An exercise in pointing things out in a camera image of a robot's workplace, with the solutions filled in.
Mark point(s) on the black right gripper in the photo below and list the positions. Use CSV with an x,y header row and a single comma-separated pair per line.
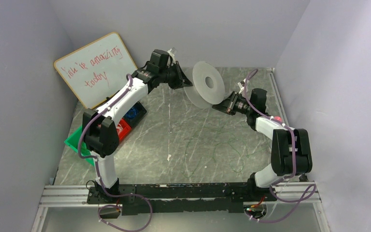
x,y
229,105

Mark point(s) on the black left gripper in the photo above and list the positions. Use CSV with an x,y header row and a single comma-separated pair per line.
x,y
176,77

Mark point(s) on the white perforated filament spool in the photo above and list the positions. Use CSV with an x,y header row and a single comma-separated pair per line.
x,y
207,88

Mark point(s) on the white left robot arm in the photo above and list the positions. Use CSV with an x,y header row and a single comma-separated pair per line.
x,y
99,132

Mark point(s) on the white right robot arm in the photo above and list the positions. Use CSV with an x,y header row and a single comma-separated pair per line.
x,y
290,148

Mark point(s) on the red storage bin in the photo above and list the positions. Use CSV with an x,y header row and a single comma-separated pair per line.
x,y
123,129

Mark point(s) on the whiteboard with red writing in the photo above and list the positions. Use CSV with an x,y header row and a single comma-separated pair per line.
x,y
97,70

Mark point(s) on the green storage bin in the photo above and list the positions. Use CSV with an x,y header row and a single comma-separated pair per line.
x,y
72,142

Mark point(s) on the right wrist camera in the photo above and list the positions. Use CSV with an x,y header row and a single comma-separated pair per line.
x,y
241,85

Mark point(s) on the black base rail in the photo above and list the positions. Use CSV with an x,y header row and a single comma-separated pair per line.
x,y
135,199

